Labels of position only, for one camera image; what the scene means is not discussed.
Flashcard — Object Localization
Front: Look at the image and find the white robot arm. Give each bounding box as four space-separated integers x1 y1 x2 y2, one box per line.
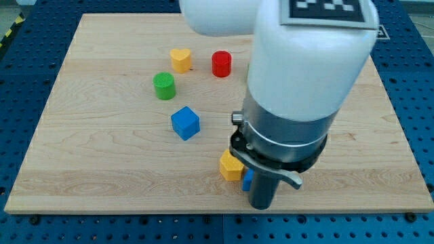
179 0 379 209

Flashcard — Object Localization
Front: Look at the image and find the wooden board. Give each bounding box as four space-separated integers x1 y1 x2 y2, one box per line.
5 14 433 215

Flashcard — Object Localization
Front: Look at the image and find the yellow hexagon block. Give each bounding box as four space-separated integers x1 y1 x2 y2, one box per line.
219 149 244 182

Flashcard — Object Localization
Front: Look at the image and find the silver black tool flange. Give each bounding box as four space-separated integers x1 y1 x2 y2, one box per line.
230 90 338 189

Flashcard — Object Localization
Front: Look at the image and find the black white fiducial marker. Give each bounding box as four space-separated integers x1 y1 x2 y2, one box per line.
279 0 379 30

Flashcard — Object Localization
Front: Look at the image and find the blue cube block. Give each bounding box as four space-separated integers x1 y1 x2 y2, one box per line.
171 106 201 141

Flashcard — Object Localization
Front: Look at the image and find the red cylinder block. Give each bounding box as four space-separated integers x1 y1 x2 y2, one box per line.
212 50 232 78

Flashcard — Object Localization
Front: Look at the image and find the green cylinder block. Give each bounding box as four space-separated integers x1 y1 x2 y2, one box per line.
153 72 176 100

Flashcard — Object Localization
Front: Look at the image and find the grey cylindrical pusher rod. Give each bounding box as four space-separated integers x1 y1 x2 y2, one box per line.
249 171 279 210

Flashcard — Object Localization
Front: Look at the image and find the blue triangle block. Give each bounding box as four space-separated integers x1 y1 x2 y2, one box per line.
241 169 254 192

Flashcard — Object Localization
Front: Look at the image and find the yellow heart block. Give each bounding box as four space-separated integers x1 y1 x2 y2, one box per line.
170 49 192 73

